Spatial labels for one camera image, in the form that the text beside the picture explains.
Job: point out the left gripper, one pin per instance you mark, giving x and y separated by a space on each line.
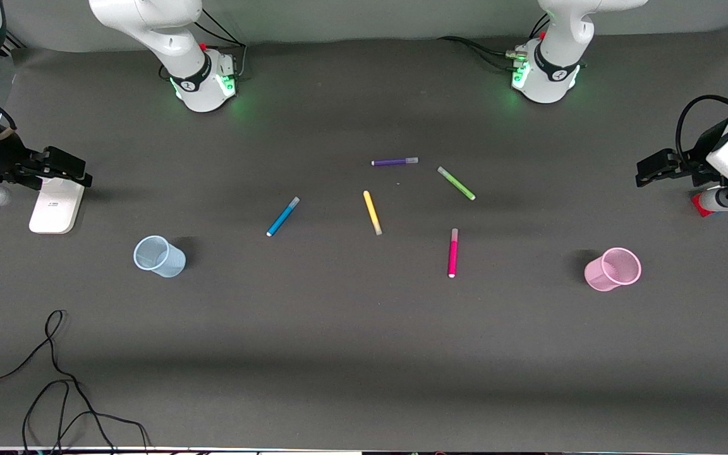
699 153

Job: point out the pink marker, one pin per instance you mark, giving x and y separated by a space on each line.
453 253

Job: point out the blue marker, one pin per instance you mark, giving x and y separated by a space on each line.
283 217

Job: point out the white plastic box device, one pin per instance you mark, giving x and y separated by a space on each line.
54 208

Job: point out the red white puzzle cube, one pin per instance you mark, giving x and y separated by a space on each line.
704 205

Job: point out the translucent pink cup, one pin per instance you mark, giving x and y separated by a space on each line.
598 275

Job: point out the translucent blue cup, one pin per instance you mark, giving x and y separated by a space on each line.
171 262

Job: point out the green marker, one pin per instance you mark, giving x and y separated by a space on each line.
457 184

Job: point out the purple marker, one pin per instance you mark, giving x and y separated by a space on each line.
392 162

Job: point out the yellow marker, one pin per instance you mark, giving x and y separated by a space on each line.
371 212

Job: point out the aluminium frame rail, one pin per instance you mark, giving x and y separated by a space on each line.
13 43

